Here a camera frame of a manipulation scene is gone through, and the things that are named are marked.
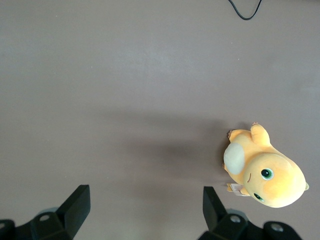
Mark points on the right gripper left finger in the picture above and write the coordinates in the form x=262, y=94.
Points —
x=67, y=220

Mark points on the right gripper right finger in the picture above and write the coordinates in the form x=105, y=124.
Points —
x=225, y=227

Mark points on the orange plush toy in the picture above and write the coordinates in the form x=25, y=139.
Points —
x=275, y=180

